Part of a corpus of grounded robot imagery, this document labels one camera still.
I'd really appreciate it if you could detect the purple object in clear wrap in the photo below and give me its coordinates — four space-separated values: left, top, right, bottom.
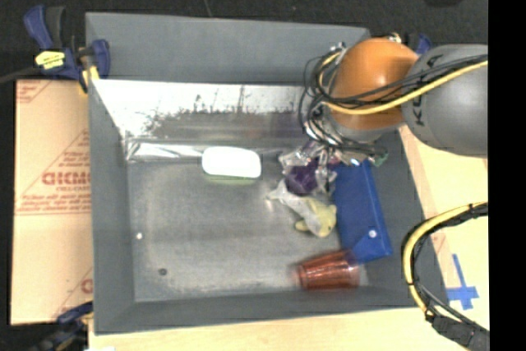
279 155 332 197

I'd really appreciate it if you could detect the brown cardboard board, red print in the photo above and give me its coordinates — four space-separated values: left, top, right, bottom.
9 78 95 326

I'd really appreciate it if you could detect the grey metal bin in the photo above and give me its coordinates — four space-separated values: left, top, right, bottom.
84 12 448 335

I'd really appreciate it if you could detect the red translucent plastic cup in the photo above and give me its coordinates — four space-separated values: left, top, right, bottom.
295 250 362 292

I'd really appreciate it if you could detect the yellow soft toy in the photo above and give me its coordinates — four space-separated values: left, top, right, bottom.
293 198 339 239

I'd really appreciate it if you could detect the blue flat case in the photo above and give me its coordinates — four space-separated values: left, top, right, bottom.
330 161 394 264

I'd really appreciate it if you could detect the white and green sponge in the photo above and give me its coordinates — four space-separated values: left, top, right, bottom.
201 146 263 186

